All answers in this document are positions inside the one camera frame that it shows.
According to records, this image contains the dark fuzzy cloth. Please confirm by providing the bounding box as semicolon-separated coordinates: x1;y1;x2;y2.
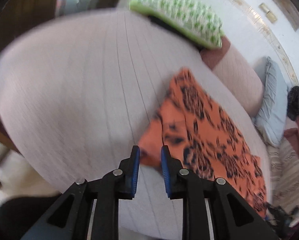
287;86;299;121

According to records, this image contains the beige striped floral pillow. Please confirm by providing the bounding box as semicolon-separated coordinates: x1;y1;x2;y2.
268;138;299;213

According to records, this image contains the light blue pillow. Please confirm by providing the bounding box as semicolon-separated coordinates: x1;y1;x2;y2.
254;57;288;147

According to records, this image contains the wooden wall switch panel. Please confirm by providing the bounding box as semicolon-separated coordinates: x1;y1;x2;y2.
273;0;299;31

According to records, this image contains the green white patterned cushion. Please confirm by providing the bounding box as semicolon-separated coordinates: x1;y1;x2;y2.
128;0;224;49

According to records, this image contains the orange black floral garment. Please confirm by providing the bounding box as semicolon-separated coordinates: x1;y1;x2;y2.
138;68;267;217

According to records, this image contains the small wooden wall plate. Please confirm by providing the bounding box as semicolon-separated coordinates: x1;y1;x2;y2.
258;3;277;23

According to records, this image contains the pink quilted bolster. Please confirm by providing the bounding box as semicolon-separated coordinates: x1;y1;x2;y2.
200;36;264;118

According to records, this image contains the pale pink quilted bedspread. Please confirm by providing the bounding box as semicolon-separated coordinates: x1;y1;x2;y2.
0;9;269;239

